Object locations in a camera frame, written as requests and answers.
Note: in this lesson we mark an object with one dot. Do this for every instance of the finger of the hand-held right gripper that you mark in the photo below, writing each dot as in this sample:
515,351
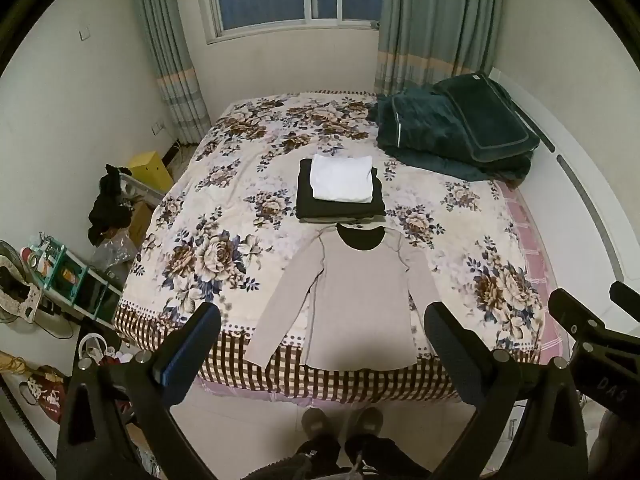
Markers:
575,312
627,297

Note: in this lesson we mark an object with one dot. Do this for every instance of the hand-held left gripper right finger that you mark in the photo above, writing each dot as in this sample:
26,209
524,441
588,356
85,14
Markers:
450,345

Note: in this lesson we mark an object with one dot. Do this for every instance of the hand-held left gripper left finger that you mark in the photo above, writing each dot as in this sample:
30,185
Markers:
187,345

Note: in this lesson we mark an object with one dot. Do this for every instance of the beige long-sleeve shirt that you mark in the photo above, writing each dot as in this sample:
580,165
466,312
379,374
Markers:
360,300

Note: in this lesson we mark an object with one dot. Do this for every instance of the black hanging clothes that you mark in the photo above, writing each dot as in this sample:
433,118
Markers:
107,210

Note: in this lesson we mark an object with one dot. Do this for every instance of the clear plastic bag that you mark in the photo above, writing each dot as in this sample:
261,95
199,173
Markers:
112,260

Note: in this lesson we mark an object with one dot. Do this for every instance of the person's right shoe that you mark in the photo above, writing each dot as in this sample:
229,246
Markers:
365,422

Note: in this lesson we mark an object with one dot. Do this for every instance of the person's shoe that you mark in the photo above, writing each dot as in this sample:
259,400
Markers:
319,422
365,422

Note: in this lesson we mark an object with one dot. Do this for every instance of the teal storage shelf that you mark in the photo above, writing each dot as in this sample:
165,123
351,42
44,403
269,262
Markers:
75,280

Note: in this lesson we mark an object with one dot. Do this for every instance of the cardboard box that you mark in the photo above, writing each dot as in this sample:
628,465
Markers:
142,222

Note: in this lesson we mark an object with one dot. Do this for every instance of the floral bedspread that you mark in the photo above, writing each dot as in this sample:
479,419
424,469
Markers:
235,210

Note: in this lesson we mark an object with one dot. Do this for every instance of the white headboard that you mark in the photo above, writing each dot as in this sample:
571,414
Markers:
575,160

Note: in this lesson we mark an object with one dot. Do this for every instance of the red patterned bag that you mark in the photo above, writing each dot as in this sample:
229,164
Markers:
45,392

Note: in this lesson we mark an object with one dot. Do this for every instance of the person's left shoe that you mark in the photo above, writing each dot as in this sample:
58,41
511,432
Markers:
319,422

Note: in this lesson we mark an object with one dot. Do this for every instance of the yellow box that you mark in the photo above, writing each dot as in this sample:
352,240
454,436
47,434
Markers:
150,170

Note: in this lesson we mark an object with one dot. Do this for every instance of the folded black garment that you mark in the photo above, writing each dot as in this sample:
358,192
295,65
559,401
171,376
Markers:
310,205

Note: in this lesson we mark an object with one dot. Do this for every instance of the folded white garment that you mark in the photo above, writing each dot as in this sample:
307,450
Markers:
342,177

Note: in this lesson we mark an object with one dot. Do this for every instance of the dark green quilt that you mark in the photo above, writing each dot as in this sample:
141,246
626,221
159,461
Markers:
415,135

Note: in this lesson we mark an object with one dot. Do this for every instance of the dark green pillow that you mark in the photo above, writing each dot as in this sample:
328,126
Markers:
487,115

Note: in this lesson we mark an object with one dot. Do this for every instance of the grey-green curtain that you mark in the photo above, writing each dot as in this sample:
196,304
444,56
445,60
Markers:
170,60
435,25

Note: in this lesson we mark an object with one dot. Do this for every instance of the wall socket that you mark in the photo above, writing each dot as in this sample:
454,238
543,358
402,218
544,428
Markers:
158,128

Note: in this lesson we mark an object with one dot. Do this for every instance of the wall switch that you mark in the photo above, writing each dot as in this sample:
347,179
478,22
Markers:
85,34

